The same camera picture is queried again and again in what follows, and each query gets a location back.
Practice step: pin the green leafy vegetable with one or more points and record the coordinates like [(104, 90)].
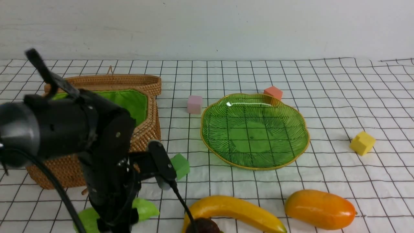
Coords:
[(140, 210)]

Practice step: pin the white grid tablecloth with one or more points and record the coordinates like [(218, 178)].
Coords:
[(338, 98)]

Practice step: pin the yellow foam cube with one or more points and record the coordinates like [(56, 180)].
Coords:
[(362, 143)]

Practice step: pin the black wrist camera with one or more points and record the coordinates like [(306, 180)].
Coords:
[(154, 162)]

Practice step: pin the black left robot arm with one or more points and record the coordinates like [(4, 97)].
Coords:
[(97, 130)]

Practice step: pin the woven rattan basket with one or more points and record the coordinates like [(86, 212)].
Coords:
[(140, 101)]

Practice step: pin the dark purple passion fruit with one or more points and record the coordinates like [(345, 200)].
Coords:
[(206, 225)]

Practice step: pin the orange foam cube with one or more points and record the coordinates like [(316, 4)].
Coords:
[(274, 92)]

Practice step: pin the orange mango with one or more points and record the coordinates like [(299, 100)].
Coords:
[(320, 209)]

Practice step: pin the green glass leaf plate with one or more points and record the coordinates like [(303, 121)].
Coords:
[(254, 131)]

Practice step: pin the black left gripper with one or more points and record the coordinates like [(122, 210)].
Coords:
[(111, 186)]

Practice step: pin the green foam cube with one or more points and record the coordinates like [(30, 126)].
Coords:
[(180, 165)]

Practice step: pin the yellow banana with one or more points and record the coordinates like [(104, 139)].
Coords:
[(228, 206)]

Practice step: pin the pink foam cube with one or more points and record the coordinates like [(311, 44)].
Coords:
[(194, 104)]

